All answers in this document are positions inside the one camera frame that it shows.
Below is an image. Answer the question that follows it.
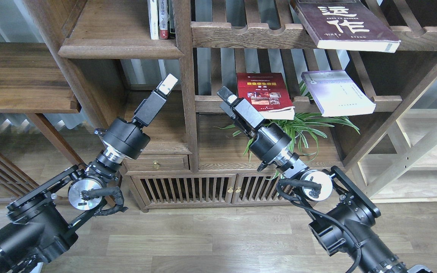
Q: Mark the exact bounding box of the dark wooden side table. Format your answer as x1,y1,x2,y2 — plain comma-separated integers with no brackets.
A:
0,42,123,212

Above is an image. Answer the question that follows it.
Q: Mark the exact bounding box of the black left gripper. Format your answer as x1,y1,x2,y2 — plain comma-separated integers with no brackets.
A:
132,73,178,127

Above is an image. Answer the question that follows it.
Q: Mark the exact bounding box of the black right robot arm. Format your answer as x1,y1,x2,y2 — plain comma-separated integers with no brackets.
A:
217,86,431,273

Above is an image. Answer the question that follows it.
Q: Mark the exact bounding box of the dark maroon large book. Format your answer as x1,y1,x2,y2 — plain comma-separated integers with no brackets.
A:
290,0,401,52

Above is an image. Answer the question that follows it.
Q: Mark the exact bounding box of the dark wooden bookshelf cabinet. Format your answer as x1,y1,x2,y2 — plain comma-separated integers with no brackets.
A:
20,0,437,213

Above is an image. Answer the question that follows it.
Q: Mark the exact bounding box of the green spider plant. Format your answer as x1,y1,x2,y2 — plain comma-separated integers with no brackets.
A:
217,80,360,179

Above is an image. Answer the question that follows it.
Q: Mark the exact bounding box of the light wooden shelf unit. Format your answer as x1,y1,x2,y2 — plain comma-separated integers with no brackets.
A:
351,80,437,203

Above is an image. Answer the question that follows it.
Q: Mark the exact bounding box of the red paperback book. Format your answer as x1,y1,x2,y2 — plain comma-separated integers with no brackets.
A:
236,73,295,120

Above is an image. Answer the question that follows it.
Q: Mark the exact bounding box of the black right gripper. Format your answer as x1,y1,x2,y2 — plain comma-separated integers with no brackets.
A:
217,86,265,138

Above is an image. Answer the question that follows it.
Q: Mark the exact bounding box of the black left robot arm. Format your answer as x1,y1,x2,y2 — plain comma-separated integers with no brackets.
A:
0,74,178,273

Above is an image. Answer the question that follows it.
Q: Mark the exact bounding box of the red white upright book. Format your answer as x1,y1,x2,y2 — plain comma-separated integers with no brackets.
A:
158,0,170,40

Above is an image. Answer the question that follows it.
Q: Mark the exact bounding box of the pale lavender paperback book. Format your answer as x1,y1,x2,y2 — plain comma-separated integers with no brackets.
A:
301,70,376,116

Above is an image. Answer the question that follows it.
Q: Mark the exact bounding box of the dark upright book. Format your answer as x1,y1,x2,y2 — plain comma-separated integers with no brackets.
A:
168,0,176,39

